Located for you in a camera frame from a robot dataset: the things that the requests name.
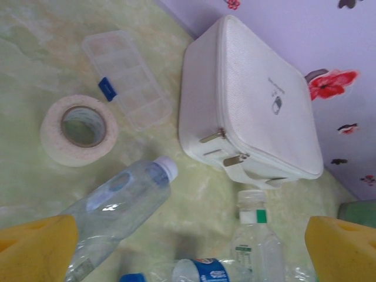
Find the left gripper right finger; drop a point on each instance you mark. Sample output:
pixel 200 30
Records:
pixel 343 252

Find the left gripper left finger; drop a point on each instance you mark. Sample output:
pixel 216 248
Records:
pixel 32 252

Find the clear bottle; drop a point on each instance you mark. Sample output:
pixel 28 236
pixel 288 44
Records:
pixel 252 232
pixel 123 211

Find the crushed blue-label bottle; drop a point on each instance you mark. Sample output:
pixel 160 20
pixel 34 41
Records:
pixel 205 273

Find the green mesh bin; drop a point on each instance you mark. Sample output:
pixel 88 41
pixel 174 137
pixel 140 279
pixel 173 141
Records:
pixel 358 213

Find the white tape roll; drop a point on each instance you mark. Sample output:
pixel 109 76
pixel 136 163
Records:
pixel 50 138

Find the white zip case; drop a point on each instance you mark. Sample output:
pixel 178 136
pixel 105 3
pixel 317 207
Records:
pixel 249 102

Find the clear compartment box, blue latch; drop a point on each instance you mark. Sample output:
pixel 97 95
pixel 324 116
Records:
pixel 129 82

